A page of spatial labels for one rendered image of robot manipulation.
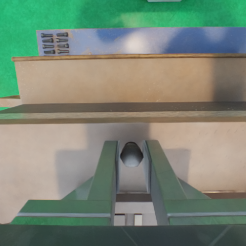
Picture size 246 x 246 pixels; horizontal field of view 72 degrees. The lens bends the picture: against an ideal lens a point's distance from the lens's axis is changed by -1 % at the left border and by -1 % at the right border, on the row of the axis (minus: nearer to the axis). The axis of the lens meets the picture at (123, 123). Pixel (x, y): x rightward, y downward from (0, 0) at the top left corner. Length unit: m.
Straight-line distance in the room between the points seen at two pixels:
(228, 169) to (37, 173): 0.20
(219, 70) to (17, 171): 0.31
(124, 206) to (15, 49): 1.69
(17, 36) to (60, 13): 0.41
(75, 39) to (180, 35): 0.49
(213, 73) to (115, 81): 0.16
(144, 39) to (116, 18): 0.71
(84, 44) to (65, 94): 0.63
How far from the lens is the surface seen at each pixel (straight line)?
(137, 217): 0.21
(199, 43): 0.96
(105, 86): 0.29
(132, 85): 0.29
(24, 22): 1.78
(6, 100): 0.39
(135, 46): 0.90
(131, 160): 0.15
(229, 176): 0.21
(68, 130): 0.17
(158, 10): 1.62
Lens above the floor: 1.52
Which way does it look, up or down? 75 degrees down
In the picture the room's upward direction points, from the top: 177 degrees counter-clockwise
